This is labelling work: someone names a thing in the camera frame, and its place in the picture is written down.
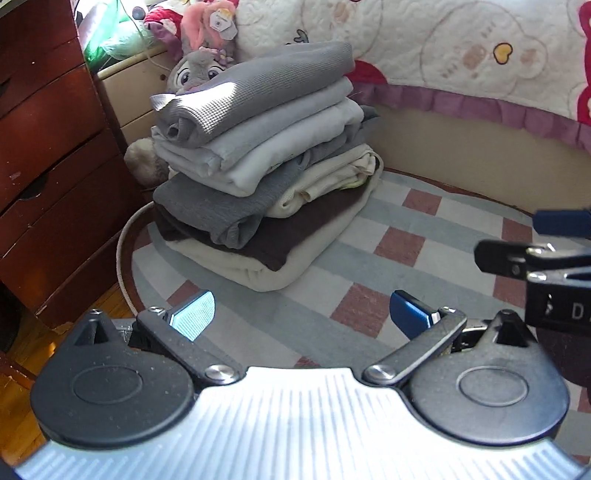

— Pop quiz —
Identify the pink plush toy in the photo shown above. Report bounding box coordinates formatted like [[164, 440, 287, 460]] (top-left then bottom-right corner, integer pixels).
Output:
[[180, 0, 238, 51]]

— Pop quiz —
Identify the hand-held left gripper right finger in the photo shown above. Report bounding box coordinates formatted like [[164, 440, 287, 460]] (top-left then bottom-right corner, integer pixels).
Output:
[[362, 290, 539, 386]]

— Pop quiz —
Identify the cream bedside cabinet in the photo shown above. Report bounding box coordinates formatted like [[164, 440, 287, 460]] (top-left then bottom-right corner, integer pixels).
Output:
[[95, 46, 185, 144]]

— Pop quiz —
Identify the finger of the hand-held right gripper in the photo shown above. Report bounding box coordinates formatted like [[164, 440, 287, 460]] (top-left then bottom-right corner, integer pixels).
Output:
[[531, 209, 591, 239], [475, 239, 591, 283]]

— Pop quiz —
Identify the red plush toy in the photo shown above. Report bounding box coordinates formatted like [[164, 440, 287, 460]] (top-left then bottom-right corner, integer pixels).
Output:
[[143, 4, 185, 40]]

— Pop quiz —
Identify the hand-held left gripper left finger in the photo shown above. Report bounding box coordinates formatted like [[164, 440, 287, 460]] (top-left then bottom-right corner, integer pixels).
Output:
[[69, 290, 245, 386]]

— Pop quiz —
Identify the grey waffle knit garment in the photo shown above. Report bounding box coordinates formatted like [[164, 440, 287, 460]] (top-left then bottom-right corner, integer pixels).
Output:
[[150, 41, 355, 148]]

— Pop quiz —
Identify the stack of folded clothes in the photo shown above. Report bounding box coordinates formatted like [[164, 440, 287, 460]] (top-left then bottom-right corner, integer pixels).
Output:
[[151, 76, 385, 291]]

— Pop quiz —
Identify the grey rabbit plush toy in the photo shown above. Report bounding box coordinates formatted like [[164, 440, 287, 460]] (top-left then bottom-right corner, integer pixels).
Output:
[[165, 48, 236, 93]]

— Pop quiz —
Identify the fluffy beige plush toy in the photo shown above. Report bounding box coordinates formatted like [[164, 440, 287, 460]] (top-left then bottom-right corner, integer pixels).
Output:
[[124, 138, 171, 188]]

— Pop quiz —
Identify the dark wooden dresser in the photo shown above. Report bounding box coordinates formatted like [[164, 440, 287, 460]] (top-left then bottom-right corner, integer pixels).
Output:
[[0, 0, 155, 330]]

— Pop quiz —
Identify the bear print bed quilt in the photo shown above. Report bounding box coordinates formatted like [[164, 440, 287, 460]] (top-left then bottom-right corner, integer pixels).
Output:
[[233, 0, 591, 153]]

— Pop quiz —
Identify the checkered rug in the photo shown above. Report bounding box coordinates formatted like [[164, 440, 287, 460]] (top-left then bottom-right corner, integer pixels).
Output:
[[117, 166, 591, 370]]

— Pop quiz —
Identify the beige bed base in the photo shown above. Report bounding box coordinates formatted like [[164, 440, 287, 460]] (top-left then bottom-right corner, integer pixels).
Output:
[[369, 104, 591, 217]]

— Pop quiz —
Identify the green bag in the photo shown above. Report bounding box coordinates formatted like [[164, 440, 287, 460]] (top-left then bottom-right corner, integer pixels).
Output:
[[83, 0, 160, 72]]

